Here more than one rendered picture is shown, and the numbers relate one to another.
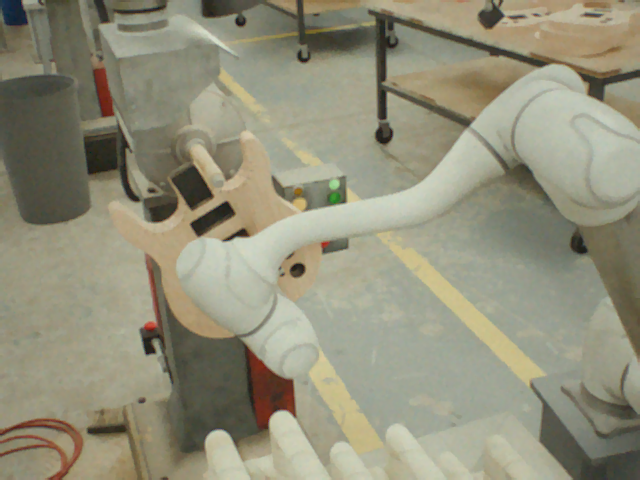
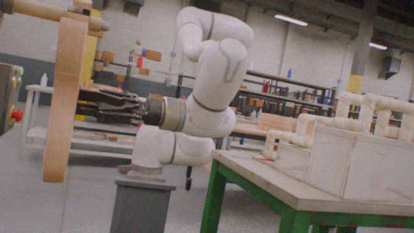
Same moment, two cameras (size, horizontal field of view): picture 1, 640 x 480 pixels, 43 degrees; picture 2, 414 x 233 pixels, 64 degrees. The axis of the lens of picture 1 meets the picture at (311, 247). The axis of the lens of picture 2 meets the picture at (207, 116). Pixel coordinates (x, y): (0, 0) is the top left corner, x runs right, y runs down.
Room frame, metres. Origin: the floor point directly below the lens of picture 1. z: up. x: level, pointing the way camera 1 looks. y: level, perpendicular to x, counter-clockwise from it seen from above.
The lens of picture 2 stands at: (1.21, 0.98, 1.12)
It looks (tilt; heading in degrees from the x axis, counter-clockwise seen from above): 3 degrees down; 267
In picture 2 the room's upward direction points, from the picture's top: 10 degrees clockwise
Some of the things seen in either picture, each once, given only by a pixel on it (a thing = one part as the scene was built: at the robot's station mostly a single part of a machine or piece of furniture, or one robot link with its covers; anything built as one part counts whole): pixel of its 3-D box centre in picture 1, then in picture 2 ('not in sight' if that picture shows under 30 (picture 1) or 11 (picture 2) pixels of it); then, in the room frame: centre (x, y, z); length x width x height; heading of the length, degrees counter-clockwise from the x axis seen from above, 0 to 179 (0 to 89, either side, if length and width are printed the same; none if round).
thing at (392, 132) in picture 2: not in sight; (395, 132); (0.60, 0.03, 1.12); 0.11 x 0.03 x 0.03; 112
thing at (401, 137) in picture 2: not in sight; (407, 125); (0.60, 0.07, 1.15); 0.03 x 0.03 x 0.09
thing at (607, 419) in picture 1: (613, 388); (142, 169); (1.39, -0.64, 0.73); 0.22 x 0.18 x 0.06; 10
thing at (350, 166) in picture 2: not in sight; (363, 164); (0.69, 0.05, 1.02); 0.27 x 0.15 x 0.17; 22
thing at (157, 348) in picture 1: (158, 355); not in sight; (2.02, 0.49, 0.46); 0.25 x 0.07 x 0.08; 18
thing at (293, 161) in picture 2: not in sight; (323, 164); (0.75, -0.09, 0.98); 0.27 x 0.16 x 0.09; 22
